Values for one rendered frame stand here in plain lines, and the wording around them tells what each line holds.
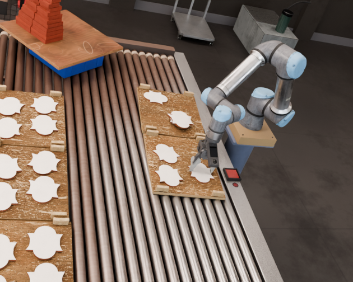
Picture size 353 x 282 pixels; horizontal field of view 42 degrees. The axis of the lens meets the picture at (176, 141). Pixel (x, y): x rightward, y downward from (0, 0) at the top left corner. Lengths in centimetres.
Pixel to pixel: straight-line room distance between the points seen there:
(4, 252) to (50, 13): 136
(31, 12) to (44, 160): 96
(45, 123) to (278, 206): 215
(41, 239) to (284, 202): 246
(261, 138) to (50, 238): 139
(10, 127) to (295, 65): 133
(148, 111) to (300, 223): 174
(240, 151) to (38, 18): 137
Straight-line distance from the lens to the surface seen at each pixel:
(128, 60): 295
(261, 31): 572
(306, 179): 420
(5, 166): 200
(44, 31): 265
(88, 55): 264
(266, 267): 200
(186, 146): 234
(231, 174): 230
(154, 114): 249
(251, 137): 263
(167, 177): 211
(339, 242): 382
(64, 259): 173
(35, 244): 175
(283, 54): 226
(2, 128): 219
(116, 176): 208
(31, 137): 217
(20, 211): 185
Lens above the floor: 233
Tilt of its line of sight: 36 degrees down
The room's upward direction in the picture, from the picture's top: 20 degrees clockwise
